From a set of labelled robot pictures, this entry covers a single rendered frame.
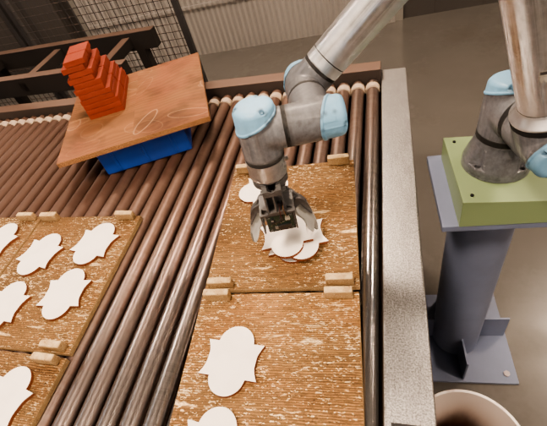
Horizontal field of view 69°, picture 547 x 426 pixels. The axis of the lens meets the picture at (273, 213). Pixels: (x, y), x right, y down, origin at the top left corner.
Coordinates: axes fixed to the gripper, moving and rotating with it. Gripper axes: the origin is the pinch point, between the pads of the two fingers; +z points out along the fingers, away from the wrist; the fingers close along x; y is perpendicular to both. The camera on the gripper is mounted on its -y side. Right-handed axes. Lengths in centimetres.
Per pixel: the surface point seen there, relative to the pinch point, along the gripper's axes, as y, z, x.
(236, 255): 0.6, 4.0, -12.9
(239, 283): 8.8, 4.2, -12.3
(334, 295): 17.6, 2.1, 8.0
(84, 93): -64, -16, -59
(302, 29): -329, 80, 37
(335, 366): 31.3, 4.2, 5.4
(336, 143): -35.6, 3.8, 18.7
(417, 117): -163, 91, 91
